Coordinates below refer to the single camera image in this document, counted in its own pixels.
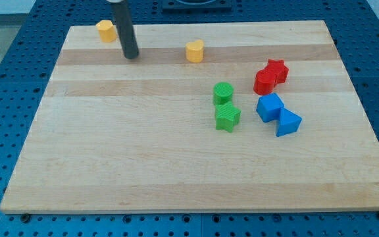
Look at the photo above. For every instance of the red cylinder block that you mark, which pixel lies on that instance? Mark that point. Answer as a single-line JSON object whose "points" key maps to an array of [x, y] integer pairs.
{"points": [[264, 82]]}

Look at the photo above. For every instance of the red star block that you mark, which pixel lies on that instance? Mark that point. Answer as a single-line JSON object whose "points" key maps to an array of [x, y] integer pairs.
{"points": [[278, 69]]}

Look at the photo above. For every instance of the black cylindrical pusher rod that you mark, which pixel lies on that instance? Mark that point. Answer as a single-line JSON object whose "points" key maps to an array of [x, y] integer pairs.
{"points": [[125, 28]]}

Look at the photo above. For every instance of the yellow heart block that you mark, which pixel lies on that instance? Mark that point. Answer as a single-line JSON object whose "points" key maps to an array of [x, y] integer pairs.
{"points": [[195, 51]]}

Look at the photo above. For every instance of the yellow hexagon block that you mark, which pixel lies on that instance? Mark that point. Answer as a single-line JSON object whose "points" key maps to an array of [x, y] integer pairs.
{"points": [[106, 31]]}

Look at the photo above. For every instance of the green cylinder block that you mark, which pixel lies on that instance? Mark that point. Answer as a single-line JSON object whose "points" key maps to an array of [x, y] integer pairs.
{"points": [[222, 93]]}

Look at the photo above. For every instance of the blue cube block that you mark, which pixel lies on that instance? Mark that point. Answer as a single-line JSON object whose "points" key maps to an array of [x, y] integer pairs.
{"points": [[269, 107]]}

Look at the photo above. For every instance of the green star block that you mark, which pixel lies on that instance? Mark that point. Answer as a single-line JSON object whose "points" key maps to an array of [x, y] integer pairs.
{"points": [[226, 116]]}

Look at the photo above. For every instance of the blue triangle block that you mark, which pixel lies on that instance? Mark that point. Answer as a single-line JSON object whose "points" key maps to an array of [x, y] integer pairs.
{"points": [[287, 123]]}

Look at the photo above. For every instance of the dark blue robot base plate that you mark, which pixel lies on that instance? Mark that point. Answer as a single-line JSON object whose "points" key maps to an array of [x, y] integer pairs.
{"points": [[196, 5]]}

